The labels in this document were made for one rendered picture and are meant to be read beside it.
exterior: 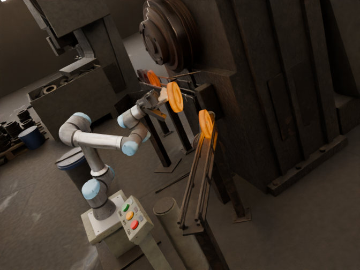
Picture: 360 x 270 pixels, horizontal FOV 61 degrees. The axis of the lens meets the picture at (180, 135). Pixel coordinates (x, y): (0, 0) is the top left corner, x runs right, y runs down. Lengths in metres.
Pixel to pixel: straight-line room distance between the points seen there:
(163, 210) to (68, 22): 3.38
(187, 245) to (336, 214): 0.86
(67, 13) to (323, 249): 3.87
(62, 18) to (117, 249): 3.15
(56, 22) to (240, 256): 3.58
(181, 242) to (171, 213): 0.20
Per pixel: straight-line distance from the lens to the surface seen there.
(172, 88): 1.51
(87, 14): 4.51
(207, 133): 1.56
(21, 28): 11.86
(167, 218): 1.50
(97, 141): 1.66
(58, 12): 4.43
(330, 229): 1.89
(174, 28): 1.77
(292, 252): 1.81
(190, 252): 1.69
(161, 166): 2.80
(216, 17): 1.65
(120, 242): 2.13
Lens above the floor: 1.44
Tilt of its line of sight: 27 degrees down
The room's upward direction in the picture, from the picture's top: 24 degrees counter-clockwise
